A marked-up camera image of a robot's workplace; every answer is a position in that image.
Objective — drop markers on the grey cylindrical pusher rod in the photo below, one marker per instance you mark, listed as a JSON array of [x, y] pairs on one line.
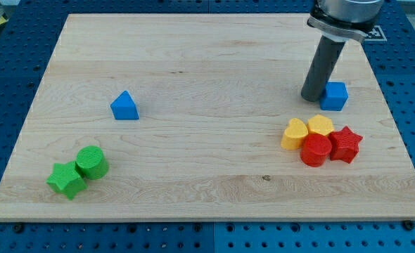
[[322, 65]]

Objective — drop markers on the blue triangle block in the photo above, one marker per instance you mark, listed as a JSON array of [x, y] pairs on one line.
[[124, 107]]

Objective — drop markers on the blue cube block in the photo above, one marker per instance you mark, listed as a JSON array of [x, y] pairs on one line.
[[334, 96]]

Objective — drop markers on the black white fiducial marker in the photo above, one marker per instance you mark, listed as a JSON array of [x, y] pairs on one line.
[[376, 34]]

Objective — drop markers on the yellow pentagon block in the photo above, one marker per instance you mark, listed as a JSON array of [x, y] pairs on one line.
[[320, 124]]

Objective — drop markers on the red star block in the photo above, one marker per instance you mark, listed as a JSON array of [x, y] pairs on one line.
[[345, 144]]

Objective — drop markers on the yellow heart block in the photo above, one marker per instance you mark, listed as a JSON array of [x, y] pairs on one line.
[[294, 134]]

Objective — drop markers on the red cylinder block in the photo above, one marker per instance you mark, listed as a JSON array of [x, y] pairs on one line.
[[315, 150]]

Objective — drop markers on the light wooden board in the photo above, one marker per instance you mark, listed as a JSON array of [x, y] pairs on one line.
[[214, 93]]

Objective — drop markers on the green cylinder block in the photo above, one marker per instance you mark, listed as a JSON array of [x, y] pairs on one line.
[[91, 161]]

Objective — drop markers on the green star block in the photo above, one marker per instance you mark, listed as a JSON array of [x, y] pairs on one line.
[[66, 180]]

